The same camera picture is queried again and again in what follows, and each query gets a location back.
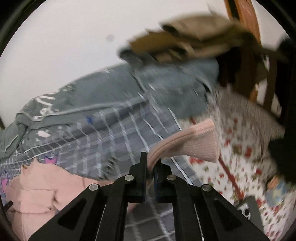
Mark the grey-green fleece blanket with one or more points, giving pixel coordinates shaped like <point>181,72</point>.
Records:
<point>180,86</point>

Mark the brown folded clothes pile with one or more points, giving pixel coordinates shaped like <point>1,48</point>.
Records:
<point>194,37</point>

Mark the grey grid-pattern duvet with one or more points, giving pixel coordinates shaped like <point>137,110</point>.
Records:
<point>101,145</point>

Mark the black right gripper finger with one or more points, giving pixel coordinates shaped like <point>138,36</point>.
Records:
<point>8,205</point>
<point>201,213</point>
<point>98,213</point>

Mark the black cased smartphone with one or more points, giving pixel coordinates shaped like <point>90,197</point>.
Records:
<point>249,208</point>

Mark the floral bed sheet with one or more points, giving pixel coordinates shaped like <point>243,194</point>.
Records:
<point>244,130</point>

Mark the wooden chair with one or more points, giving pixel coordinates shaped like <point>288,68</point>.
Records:
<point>247,64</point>

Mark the pink knit sweater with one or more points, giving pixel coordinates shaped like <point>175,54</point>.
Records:
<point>42,189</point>

